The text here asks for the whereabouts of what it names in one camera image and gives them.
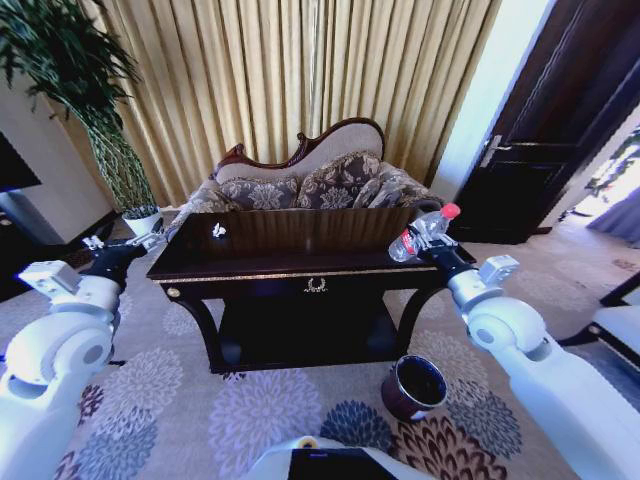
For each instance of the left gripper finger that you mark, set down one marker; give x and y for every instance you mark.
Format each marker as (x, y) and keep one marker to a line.
(146, 240)
(94, 243)

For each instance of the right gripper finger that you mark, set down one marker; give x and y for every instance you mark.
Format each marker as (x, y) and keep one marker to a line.
(446, 241)
(419, 237)

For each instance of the clear plastic bottle red cap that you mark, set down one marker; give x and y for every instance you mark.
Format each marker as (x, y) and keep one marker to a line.
(430, 227)

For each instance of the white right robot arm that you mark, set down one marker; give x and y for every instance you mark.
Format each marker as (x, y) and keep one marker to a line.
(540, 370)

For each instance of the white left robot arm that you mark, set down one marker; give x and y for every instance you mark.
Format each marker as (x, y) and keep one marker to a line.
(55, 345)

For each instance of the dark round trash bin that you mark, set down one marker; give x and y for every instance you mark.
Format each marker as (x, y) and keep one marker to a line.
(415, 387)

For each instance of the white plant pot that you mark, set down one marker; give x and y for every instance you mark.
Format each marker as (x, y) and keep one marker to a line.
(142, 222)

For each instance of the crumpled white paper ball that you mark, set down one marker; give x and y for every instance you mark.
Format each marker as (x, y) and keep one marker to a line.
(219, 230)

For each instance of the large floral fringed cushion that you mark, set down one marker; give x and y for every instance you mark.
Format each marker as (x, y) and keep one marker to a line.
(340, 182)

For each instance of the black flat screen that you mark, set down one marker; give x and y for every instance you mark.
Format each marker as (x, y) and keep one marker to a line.
(12, 167)

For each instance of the carved wooden floral sofa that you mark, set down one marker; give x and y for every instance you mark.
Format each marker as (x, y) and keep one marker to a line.
(320, 165)

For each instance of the small floral cushion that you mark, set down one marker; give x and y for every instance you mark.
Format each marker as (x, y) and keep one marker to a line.
(260, 192)

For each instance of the dark wooden console table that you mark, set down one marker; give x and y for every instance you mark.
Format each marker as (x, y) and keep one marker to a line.
(300, 280)

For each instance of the dark wooden door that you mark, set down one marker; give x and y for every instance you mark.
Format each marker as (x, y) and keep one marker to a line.
(540, 130)

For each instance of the tall green potted plant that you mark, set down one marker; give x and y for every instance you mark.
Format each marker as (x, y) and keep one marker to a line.
(75, 75)

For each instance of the blue cloth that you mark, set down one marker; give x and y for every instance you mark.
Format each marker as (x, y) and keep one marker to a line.
(617, 217)

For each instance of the floral patterned rug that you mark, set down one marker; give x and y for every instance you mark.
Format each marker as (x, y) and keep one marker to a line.
(200, 415)

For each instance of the white dark-framed chair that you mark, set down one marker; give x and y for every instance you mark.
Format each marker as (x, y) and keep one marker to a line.
(615, 325)

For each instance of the beige pleated curtain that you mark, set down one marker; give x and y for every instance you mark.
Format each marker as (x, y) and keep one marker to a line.
(280, 75)

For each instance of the white robot front shell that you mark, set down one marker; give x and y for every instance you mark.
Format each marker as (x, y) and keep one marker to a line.
(330, 457)

